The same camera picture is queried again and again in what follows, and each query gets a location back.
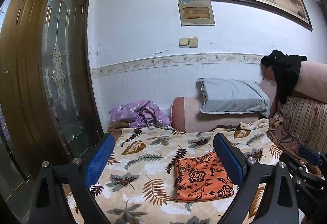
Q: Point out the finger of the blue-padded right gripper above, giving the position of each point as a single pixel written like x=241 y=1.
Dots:
x=309 y=155

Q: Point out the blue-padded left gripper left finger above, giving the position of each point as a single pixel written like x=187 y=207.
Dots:
x=49 y=204

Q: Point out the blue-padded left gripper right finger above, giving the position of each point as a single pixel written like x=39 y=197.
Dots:
x=278 y=203

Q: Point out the orange black floral garment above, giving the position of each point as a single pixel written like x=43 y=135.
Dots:
x=202 y=179

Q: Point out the striped sofa back cushion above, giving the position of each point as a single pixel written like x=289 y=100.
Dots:
x=299 y=122

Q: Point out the cream leaf-pattern fleece blanket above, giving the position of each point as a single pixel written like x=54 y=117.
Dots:
x=137 y=183

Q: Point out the brown wooden glass door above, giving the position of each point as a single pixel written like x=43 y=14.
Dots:
x=46 y=93

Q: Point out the purple floral crumpled cloth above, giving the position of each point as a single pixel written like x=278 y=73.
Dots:
x=139 y=114

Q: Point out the black garment on sofa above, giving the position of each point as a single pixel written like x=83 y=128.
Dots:
x=286 y=69

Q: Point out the grey pillow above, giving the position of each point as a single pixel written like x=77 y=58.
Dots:
x=221 y=96

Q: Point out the beige left wall switch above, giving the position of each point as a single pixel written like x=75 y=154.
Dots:
x=183 y=42

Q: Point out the beige wall switch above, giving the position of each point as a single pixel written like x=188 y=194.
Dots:
x=183 y=42
x=193 y=42

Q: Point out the beige right wall switch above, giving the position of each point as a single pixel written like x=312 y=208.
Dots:
x=193 y=42

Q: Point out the small framed wall plaque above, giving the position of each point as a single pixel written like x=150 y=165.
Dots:
x=196 y=13

